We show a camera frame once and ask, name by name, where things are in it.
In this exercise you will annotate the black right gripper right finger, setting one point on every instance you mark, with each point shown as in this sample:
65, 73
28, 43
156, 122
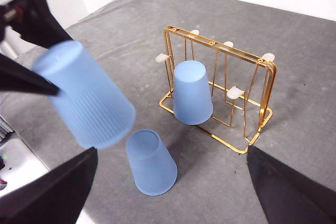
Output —
288, 197

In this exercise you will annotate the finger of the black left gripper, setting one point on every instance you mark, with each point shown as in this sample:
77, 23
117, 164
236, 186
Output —
18, 79
42, 27

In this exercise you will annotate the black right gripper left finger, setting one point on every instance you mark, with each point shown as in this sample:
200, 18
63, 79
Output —
52, 197

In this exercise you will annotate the blue ribbed plastic cup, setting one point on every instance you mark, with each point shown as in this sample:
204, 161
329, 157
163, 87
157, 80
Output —
193, 95
152, 166
89, 103

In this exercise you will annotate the white device box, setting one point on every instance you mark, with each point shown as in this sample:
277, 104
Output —
21, 161

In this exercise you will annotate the silver metal frame bar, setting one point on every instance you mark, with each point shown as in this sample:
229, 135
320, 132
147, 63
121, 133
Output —
9, 47

